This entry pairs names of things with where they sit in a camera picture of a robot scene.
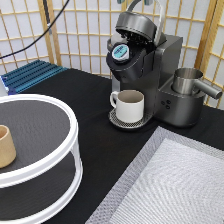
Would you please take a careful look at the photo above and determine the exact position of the steel milk frother cup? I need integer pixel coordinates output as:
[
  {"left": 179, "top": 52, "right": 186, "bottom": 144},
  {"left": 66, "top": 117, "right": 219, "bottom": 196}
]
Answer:
[{"left": 172, "top": 68, "right": 222, "bottom": 99}]

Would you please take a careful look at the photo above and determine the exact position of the grey woven placemat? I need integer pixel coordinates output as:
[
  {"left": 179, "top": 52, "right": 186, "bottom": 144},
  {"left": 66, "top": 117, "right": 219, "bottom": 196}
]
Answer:
[{"left": 85, "top": 127, "right": 224, "bottom": 224}]

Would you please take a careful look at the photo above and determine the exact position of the blue ribbed metal block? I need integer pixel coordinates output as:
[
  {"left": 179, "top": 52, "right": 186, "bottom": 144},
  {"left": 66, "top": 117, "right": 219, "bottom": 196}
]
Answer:
[{"left": 2, "top": 60, "right": 66, "bottom": 95}]

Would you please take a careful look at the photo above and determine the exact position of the white ceramic mug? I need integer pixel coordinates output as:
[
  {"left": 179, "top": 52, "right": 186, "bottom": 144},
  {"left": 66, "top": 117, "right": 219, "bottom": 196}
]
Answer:
[{"left": 110, "top": 90, "right": 144, "bottom": 123}]

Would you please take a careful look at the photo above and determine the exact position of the white coffee pod blue lid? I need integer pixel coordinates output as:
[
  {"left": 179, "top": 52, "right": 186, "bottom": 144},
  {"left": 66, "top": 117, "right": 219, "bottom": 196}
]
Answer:
[{"left": 112, "top": 44, "right": 129, "bottom": 62}]

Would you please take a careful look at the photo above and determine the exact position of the tan wooden cup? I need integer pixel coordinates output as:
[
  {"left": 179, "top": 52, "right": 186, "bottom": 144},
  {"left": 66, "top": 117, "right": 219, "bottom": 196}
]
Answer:
[{"left": 0, "top": 125, "right": 16, "bottom": 168}]

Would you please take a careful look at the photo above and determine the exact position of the white two-tier round shelf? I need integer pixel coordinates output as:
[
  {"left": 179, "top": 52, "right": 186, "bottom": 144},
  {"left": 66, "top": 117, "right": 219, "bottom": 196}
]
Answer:
[{"left": 0, "top": 94, "right": 83, "bottom": 224}]

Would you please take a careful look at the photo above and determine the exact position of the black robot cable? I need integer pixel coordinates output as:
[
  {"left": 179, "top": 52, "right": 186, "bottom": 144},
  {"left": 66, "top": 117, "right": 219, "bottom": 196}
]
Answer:
[{"left": 0, "top": 0, "right": 71, "bottom": 61}]

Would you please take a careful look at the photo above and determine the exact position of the grey pod coffee machine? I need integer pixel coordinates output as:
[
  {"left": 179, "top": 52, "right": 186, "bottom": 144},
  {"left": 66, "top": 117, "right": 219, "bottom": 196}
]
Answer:
[{"left": 106, "top": 0, "right": 204, "bottom": 130}]

